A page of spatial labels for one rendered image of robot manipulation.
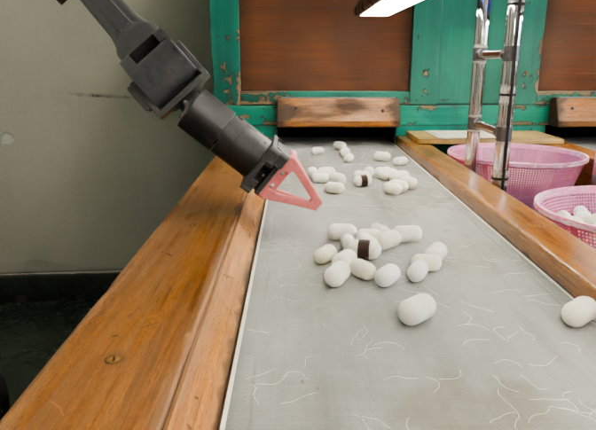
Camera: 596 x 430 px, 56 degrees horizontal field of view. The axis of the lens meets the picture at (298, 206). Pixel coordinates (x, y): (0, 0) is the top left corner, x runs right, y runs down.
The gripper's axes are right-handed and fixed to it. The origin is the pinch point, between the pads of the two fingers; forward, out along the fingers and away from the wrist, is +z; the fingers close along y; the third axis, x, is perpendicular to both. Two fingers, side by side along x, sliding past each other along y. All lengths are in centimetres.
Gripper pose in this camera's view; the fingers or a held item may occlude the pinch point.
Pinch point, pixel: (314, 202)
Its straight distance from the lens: 72.7
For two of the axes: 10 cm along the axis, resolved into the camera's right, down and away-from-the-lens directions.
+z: 7.8, 6.0, 1.7
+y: -0.2, -2.6, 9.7
